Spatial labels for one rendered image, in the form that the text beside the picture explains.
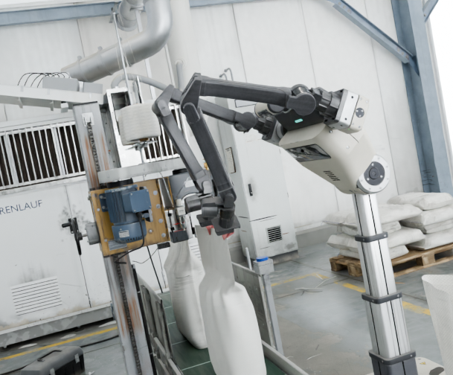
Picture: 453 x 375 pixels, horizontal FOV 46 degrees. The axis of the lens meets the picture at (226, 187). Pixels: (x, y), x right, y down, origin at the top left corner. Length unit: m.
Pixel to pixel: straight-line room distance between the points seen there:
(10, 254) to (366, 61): 5.36
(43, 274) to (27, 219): 0.53
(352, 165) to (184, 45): 4.08
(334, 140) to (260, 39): 5.41
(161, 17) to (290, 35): 2.84
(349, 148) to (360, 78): 5.89
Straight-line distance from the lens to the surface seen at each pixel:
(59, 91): 5.01
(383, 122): 8.00
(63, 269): 5.33
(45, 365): 4.09
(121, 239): 2.40
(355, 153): 2.06
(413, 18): 8.14
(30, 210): 5.29
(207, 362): 2.81
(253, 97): 1.79
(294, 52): 7.49
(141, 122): 2.40
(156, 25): 5.07
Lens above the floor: 1.37
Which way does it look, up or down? 3 degrees down
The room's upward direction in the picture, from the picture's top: 11 degrees counter-clockwise
